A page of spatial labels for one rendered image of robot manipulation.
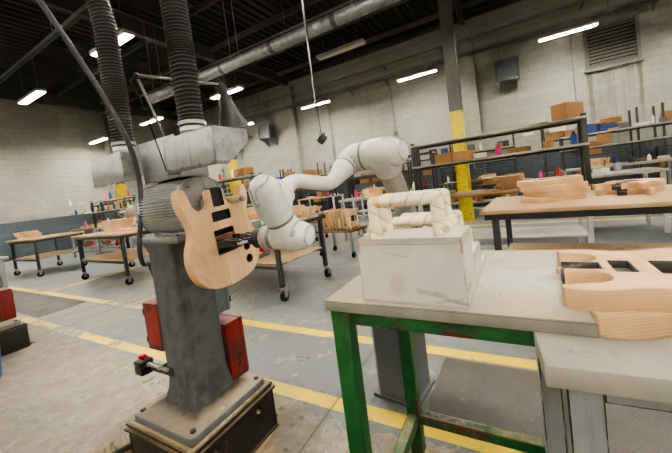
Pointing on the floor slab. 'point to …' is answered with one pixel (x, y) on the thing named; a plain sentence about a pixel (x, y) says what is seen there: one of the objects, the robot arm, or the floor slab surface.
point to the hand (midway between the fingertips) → (226, 239)
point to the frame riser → (258, 409)
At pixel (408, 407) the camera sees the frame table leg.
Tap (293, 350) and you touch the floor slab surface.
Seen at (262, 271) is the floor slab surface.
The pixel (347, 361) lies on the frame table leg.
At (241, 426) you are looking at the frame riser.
